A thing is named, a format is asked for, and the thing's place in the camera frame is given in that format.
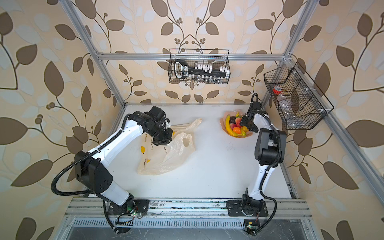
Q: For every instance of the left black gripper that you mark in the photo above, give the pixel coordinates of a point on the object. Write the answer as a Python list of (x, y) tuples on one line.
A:
[(167, 139)]

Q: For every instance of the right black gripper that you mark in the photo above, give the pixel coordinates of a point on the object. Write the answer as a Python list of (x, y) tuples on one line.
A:
[(244, 121)]

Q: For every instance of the yellow green banana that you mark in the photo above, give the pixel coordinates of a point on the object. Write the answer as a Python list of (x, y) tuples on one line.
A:
[(228, 128)]

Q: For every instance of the banana print plastic bag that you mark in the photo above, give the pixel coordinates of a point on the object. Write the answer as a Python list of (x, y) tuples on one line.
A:
[(158, 160)]

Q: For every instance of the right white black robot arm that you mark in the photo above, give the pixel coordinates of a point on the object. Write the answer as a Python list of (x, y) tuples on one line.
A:
[(268, 149)]

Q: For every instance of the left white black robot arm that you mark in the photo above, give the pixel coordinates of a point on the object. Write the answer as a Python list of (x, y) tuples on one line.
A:
[(91, 168)]

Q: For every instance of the orange tangerine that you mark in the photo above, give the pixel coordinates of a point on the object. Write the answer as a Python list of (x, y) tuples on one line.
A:
[(237, 130)]

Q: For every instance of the dark brown fig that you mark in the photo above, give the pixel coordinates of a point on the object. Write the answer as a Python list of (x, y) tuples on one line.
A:
[(233, 119)]

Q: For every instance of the red strawberry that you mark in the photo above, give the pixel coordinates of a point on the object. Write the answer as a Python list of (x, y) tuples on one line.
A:
[(232, 125)]

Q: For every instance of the pink wavy fruit plate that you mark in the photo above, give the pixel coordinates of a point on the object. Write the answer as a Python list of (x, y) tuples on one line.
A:
[(233, 113)]

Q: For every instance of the clear bottle red cap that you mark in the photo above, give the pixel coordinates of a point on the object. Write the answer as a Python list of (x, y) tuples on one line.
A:
[(288, 105)]

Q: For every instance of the black white tool set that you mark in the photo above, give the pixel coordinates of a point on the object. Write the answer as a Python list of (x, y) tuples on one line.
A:
[(182, 70)]

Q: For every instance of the black wire basket right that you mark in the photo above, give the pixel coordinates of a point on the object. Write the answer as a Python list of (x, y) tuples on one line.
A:
[(300, 101)]

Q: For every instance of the black wire basket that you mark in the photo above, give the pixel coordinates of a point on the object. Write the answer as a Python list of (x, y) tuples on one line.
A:
[(300, 101), (215, 57)]

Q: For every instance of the black wire basket centre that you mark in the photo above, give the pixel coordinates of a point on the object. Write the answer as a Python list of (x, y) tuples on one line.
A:
[(215, 57)]

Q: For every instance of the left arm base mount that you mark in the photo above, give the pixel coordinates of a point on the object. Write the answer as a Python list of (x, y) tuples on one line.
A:
[(135, 207)]

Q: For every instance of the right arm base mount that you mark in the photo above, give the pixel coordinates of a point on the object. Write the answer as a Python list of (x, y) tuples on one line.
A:
[(256, 208)]

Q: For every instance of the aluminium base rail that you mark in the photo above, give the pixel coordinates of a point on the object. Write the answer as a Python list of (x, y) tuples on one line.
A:
[(288, 209)]

